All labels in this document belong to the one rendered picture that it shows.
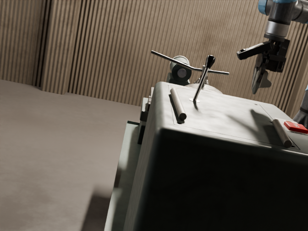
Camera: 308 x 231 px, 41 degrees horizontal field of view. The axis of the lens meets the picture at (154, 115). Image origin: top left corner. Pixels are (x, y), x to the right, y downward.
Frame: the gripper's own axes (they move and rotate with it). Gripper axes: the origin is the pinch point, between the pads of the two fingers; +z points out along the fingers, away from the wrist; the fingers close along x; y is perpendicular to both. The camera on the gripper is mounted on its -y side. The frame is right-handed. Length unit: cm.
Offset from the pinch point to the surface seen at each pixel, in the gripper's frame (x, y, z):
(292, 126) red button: -22.9, 8.3, 4.2
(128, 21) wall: 404, -67, 20
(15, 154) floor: 183, -130, 131
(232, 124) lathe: -30.0, -11.7, 5.4
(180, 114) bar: -35.6, -27.6, 3.8
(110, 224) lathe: 20, -40, 77
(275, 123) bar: -25.3, 2.2, 3.7
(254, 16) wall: 409, 93, -20
